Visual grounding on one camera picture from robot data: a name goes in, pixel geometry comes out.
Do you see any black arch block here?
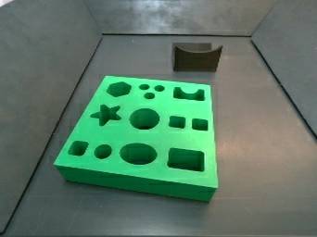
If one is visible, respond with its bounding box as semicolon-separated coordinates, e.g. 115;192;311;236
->
173;43;224;72

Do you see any green shape sorter board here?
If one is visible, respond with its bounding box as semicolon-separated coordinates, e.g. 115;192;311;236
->
55;76;218;202

